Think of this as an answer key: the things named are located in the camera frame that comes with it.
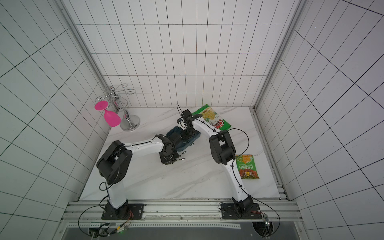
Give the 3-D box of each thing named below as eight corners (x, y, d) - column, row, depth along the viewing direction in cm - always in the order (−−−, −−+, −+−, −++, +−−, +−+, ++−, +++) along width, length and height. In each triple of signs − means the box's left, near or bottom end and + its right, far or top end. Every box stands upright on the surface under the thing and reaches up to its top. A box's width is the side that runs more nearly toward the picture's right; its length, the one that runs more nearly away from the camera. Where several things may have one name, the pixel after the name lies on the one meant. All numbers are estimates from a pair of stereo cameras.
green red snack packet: (240, 178, 86) (241, 177, 83) (235, 156, 95) (236, 154, 92) (257, 178, 86) (259, 177, 84) (251, 156, 95) (253, 154, 92)
